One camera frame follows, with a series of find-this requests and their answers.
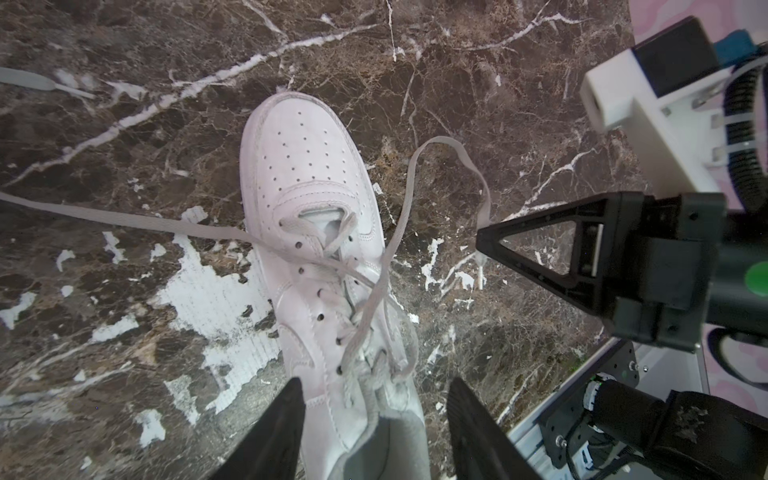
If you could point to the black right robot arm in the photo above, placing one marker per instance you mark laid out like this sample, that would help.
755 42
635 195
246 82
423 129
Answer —
703 436

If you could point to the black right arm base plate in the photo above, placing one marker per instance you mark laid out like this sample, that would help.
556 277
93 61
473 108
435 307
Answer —
563 423

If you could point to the white shoelace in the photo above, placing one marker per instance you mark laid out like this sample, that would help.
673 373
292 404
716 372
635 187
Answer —
164 258

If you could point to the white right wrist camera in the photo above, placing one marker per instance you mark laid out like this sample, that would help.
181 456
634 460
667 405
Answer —
661 93

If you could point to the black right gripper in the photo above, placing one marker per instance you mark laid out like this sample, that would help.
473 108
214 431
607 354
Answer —
690 262

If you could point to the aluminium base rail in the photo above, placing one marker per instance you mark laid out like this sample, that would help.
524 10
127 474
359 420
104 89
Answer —
624 418

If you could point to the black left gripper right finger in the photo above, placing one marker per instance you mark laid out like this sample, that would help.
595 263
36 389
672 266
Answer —
481 451

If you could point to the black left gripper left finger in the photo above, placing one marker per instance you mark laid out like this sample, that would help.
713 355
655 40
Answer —
271 448

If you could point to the white sneaker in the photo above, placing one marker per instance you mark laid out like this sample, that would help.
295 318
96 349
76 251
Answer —
309 203

